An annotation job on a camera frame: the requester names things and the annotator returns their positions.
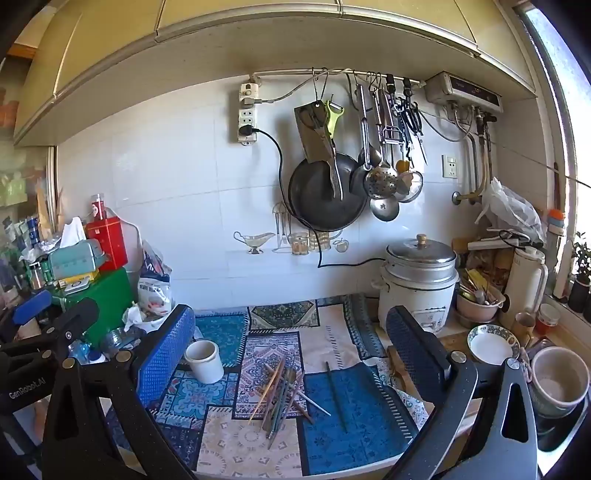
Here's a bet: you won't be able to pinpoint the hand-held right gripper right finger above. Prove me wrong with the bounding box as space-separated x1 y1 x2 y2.
383 305 541 480

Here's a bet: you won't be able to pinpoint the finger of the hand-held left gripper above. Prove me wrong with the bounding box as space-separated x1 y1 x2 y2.
13 290 52 326
0 298 100 365

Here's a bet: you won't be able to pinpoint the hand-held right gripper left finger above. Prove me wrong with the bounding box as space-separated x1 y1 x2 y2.
41 304 199 480

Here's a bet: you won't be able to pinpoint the pile of mixed chopsticks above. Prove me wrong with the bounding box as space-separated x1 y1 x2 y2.
248 357 332 450

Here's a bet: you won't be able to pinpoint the bundle of utensils in bowl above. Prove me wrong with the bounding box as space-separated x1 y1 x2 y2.
458 267 505 305

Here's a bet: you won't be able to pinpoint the wooden cutting board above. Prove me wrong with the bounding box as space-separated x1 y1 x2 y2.
387 345 416 393

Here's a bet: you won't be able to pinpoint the green box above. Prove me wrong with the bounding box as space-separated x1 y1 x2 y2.
50 268 149 348

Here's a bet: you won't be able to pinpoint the clear plastic bottle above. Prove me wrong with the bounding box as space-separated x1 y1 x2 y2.
69 327 141 366

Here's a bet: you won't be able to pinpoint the crumpled white plastic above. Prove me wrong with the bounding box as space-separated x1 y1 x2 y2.
122 302 154 334

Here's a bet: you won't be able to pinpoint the white rice cooker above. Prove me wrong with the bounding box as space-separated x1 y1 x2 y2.
378 265 460 334

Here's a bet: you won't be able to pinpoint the teal tissue box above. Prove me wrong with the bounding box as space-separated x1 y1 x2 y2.
48 242 105 283

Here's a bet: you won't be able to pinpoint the group of bottles on shelf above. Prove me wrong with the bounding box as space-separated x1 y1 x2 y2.
0 210 63 296

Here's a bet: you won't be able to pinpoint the patterned blue table cloth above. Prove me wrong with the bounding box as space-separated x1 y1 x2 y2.
106 295 437 478

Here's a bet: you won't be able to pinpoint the pink bowl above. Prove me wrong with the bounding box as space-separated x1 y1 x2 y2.
455 288 507 324

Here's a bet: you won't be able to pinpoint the patterned porcelain bowl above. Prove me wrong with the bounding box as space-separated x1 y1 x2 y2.
467 324 522 366

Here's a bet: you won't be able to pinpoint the printed plastic bag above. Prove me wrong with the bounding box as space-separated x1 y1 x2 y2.
137 240 175 319

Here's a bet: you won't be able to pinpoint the red tin box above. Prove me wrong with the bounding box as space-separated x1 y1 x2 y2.
86 217 129 273

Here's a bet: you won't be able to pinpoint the dark green chopstick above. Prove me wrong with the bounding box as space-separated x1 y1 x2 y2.
325 361 348 433

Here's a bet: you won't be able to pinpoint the steel cooker lid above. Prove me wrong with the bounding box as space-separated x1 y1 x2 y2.
385 234 458 283

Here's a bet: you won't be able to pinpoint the brown small cup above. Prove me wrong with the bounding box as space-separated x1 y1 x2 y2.
512 312 536 343

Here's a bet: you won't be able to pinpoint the white electric kettle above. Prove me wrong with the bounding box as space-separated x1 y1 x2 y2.
500 244 550 331

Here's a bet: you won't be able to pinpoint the red and white cup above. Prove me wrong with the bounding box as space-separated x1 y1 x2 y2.
536 302 562 336

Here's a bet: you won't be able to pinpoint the large beige mug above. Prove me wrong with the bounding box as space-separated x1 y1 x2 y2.
527 346 590 419

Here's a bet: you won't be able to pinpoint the steel ladle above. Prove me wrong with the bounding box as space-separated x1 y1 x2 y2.
369 196 400 223

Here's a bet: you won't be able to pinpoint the clear plastic bag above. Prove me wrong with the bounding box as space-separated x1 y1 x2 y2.
475 177 546 243

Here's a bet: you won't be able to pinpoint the steel slotted skimmer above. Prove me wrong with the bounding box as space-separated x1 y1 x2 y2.
359 83 399 200

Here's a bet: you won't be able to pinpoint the potted plant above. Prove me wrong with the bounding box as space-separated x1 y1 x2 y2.
567 231 591 315

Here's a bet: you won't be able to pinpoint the black wok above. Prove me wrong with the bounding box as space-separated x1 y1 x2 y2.
288 152 369 232

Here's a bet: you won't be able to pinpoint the metal water pipes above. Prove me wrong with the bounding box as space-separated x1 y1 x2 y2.
451 107 491 205

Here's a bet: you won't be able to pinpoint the hanging cleaver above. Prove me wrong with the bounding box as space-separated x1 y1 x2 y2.
294 102 345 201

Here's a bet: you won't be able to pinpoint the black kitchen scissors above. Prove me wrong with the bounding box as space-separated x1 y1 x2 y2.
396 98 423 137

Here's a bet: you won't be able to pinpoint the green peeler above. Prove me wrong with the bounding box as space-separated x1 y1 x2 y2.
323 100 345 140

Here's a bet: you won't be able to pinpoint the grey kitchen scissors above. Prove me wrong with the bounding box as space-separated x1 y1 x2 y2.
302 102 336 160

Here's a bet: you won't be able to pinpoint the window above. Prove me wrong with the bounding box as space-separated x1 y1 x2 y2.
519 0 591 301

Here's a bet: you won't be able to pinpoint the overhead kitchen cabinet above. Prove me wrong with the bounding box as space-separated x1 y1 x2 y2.
13 0 539 149

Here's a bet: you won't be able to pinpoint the wire mesh strainer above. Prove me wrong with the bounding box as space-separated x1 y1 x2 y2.
393 170 424 204

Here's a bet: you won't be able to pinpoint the black power cable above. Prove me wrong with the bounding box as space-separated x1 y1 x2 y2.
244 124 391 269

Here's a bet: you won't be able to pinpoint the wall water heater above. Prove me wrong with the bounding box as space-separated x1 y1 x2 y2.
424 71 503 112

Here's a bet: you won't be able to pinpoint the grey power cable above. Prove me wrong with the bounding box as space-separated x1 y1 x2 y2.
255 69 357 105

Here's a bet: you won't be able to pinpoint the metal hanging rail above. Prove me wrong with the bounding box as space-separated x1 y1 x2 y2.
250 68 426 89

